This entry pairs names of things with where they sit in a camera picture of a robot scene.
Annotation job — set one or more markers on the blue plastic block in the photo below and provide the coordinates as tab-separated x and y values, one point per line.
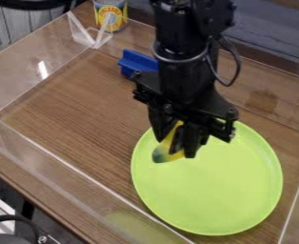
135	61

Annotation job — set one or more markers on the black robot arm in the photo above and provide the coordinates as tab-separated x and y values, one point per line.
192	24

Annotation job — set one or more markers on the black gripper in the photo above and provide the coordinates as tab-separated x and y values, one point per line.
180	94

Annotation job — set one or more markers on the yellow toy banana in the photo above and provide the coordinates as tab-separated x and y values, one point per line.
168	151

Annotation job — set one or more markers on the yellow labelled tin can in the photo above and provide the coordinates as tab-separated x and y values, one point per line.
115	9

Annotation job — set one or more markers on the clear acrylic corner bracket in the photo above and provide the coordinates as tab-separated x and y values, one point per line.
92	37

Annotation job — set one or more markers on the green round plate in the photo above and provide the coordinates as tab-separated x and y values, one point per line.
217	194

